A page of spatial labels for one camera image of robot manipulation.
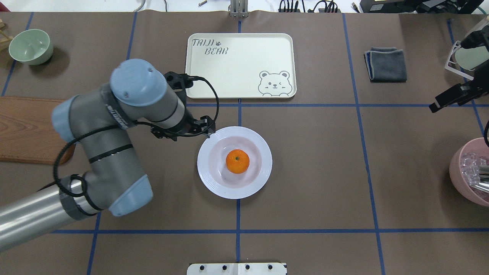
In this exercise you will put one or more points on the white round plate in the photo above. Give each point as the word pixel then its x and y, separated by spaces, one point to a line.
pixel 213 170

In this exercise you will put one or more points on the pink bowl with utensils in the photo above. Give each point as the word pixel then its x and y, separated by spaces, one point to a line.
pixel 476 196

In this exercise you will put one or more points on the aluminium frame post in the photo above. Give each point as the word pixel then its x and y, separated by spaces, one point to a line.
pixel 238 9

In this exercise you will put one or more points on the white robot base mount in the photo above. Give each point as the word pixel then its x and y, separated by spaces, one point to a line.
pixel 254 268

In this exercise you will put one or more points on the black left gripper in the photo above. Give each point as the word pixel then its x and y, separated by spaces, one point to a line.
pixel 190 125

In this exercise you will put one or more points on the wooden cutting board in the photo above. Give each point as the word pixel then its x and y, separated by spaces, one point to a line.
pixel 26 132

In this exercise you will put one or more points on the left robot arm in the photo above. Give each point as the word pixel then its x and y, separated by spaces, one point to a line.
pixel 98 168

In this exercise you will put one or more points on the cream bear serving tray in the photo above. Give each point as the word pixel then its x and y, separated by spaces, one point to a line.
pixel 244 65

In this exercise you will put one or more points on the pale green cup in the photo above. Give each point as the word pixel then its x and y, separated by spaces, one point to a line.
pixel 469 59

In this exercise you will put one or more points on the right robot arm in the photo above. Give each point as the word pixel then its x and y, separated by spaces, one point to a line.
pixel 469 59

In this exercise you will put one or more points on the green ceramic bowl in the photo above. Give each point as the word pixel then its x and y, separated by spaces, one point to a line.
pixel 31 47

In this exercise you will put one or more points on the white cup rack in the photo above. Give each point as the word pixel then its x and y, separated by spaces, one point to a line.
pixel 477 36

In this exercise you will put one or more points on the folded grey cloth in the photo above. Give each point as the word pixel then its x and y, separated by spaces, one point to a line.
pixel 386 65

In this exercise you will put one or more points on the orange fruit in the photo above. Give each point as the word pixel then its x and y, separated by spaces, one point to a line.
pixel 237 161

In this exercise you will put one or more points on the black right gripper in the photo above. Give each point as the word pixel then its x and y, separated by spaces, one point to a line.
pixel 453 95

